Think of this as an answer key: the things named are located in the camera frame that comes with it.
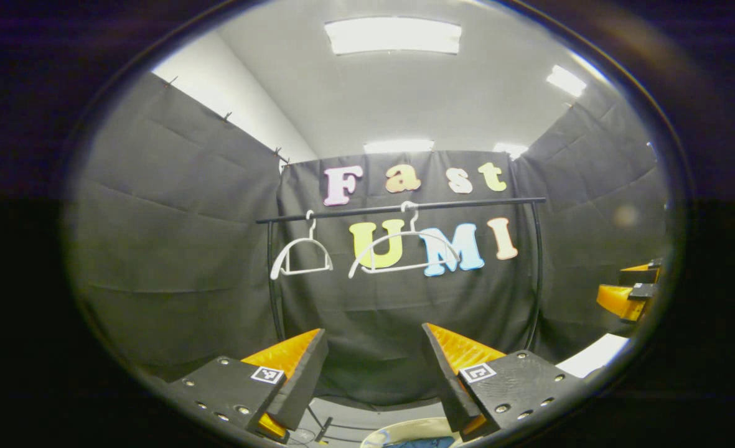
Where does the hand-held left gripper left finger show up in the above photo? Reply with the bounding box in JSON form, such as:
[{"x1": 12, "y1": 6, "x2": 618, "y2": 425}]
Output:
[{"x1": 167, "y1": 328, "x2": 329, "y2": 444}]

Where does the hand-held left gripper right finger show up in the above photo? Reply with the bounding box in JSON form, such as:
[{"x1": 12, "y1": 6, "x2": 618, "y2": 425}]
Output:
[{"x1": 421, "y1": 322, "x2": 587, "y2": 442}]

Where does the beige laundry hamper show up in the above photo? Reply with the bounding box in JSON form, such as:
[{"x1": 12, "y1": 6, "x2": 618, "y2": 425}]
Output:
[{"x1": 360, "y1": 417, "x2": 464, "y2": 448}]

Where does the blue corduroy jacket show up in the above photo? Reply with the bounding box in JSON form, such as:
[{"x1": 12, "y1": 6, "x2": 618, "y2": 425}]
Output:
[{"x1": 392, "y1": 437, "x2": 456, "y2": 448}]

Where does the white clothes hanger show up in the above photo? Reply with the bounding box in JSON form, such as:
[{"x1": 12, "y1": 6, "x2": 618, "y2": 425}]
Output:
[
  {"x1": 348, "y1": 200, "x2": 461, "y2": 279},
  {"x1": 270, "y1": 210, "x2": 334, "y2": 281}
]

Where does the black clothes rack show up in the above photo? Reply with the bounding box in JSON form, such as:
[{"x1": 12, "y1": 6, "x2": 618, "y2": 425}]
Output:
[{"x1": 255, "y1": 197, "x2": 547, "y2": 408}]

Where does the white flat panel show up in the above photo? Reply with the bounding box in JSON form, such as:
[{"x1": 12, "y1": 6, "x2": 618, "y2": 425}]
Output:
[{"x1": 556, "y1": 334, "x2": 630, "y2": 379}]

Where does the ceiling light panel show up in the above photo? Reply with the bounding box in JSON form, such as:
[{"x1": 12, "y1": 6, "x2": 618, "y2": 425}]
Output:
[
  {"x1": 324, "y1": 16, "x2": 463, "y2": 56},
  {"x1": 493, "y1": 142, "x2": 530, "y2": 160},
  {"x1": 545, "y1": 64, "x2": 588, "y2": 98},
  {"x1": 363, "y1": 139, "x2": 436, "y2": 154}
]

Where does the black backdrop cloth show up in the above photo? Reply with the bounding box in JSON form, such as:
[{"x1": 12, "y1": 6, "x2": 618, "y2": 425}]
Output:
[{"x1": 72, "y1": 72, "x2": 670, "y2": 405}]

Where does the black floor cable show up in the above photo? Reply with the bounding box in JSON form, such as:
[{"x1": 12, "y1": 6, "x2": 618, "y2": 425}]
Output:
[{"x1": 291, "y1": 404, "x2": 334, "y2": 446}]

